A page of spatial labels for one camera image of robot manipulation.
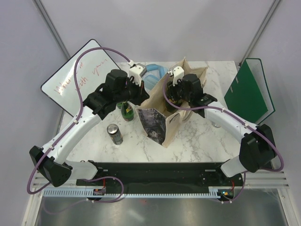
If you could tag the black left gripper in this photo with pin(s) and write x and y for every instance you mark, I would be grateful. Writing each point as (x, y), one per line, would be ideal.
(141, 94)

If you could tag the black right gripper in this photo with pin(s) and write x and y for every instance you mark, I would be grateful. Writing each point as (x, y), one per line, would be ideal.
(171, 89)

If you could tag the cream canvas Monet tote bag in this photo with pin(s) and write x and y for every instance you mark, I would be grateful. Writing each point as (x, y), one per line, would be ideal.
(159, 124)

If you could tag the Coca-Cola glass bottle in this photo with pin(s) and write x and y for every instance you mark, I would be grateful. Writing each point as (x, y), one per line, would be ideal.
(170, 108)

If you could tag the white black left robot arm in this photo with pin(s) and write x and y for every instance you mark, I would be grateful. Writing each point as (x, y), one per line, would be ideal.
(50, 159)

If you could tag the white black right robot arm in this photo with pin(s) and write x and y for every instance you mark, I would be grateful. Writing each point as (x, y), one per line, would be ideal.
(257, 144)

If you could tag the green Perrier bottle front left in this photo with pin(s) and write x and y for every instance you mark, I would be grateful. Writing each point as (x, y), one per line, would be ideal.
(127, 111)

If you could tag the green perrier bottle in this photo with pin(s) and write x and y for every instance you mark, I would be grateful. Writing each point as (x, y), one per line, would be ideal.
(127, 111)
(119, 105)

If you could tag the green Perrier bottle rear left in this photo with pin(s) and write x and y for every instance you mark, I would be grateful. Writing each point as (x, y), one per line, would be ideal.
(119, 105)

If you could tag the black Schweppes drink can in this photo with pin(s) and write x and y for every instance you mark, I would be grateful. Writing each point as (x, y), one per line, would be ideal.
(115, 134)

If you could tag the white dry-erase board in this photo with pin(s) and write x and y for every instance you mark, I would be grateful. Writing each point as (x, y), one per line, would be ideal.
(91, 72)

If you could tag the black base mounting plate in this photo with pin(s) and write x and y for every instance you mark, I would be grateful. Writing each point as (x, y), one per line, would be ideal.
(161, 177)

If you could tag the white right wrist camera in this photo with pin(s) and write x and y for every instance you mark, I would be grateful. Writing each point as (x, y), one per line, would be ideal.
(177, 73)

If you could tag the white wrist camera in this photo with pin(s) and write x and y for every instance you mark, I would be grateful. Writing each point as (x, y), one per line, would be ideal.
(136, 72)
(177, 73)

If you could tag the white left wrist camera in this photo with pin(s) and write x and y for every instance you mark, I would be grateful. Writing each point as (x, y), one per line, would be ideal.
(136, 72)

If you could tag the green ring binder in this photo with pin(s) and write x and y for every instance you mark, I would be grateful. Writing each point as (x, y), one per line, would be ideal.
(248, 95)

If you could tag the light blue slotted cable duct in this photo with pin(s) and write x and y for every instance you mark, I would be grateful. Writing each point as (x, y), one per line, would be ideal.
(90, 192)

